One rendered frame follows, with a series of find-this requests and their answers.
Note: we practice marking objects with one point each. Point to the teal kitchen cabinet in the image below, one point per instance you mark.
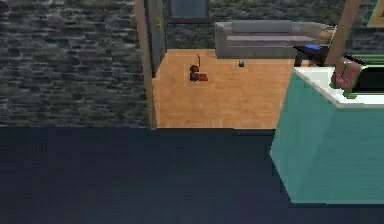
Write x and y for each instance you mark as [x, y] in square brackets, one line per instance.
[326, 150]

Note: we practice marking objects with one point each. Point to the red and black vacuum cleaner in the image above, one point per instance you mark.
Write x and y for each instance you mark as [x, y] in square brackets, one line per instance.
[196, 74]

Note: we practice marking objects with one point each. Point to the small grey floor object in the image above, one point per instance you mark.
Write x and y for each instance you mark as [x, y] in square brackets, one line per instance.
[241, 63]

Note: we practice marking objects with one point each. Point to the grey sofa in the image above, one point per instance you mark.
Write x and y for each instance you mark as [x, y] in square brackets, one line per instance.
[260, 40]

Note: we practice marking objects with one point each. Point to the dark framed window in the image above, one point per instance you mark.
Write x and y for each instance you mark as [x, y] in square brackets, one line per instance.
[188, 9]

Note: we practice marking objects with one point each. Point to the dark coffee table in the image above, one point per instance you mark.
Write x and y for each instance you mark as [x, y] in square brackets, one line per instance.
[311, 55]

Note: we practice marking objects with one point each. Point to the blue flat object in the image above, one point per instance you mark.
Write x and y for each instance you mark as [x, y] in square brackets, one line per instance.
[312, 46]

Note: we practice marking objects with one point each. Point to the tan sofa cushion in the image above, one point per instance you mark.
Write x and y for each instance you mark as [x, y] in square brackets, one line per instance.
[325, 35]

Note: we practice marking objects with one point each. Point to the pink and green dish sponge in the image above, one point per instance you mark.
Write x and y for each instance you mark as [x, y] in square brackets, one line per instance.
[346, 76]

